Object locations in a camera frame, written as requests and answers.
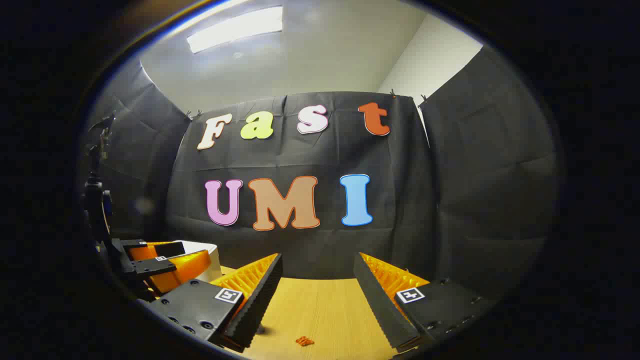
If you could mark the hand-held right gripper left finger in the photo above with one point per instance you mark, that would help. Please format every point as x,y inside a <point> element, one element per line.
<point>260,295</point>

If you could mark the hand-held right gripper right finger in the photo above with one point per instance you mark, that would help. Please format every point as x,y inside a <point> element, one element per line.
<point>380,305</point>

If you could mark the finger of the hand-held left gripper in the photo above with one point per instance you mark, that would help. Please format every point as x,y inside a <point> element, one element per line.
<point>165,248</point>
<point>187,267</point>

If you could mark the white desktop garbage bin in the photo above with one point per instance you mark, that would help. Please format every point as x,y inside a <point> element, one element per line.
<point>214,262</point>

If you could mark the orange paper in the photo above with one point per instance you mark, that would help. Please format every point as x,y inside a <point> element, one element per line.
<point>304,341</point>

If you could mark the wooden desktop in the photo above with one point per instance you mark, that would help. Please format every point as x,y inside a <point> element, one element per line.
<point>320,310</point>

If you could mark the ceiling light panel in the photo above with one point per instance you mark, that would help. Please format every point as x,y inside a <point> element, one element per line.
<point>235,29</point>

